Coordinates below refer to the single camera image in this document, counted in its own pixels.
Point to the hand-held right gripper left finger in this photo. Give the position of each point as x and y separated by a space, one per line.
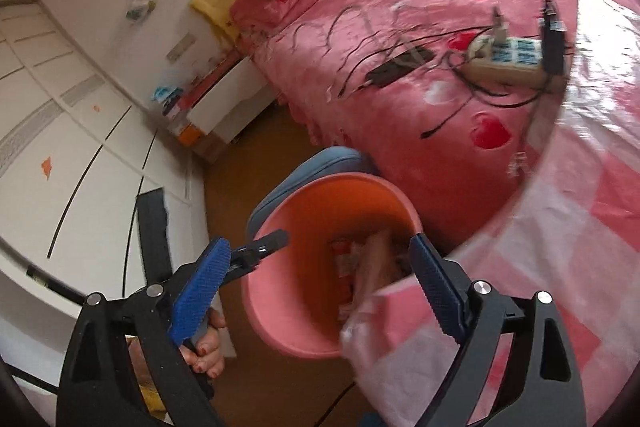
200 287

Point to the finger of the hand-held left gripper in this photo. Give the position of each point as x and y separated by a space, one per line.
265 247

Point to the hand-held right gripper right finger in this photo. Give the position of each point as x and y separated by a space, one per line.
435 282

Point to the pink plastic bucket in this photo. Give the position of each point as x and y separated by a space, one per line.
295 267

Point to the pale bag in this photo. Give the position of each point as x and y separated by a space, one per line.
372 262

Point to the black flat board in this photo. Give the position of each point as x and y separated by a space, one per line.
152 232

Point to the blue plastic stool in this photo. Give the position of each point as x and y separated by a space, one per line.
320 162

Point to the white bedside table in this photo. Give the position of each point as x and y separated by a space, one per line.
230 99

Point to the pink heart bedspread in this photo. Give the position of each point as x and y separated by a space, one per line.
400 127

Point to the white wardrobe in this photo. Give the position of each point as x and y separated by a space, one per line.
75 132

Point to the black flat device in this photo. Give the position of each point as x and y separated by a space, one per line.
395 67

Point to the white power strip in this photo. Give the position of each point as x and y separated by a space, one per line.
515 57

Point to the black power adapter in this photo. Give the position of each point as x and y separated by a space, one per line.
552 47

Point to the white plug adapter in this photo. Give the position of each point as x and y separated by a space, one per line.
500 27

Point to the wall socket plate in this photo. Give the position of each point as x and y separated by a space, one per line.
181 47

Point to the small wall ornament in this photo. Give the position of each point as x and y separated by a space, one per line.
136 4

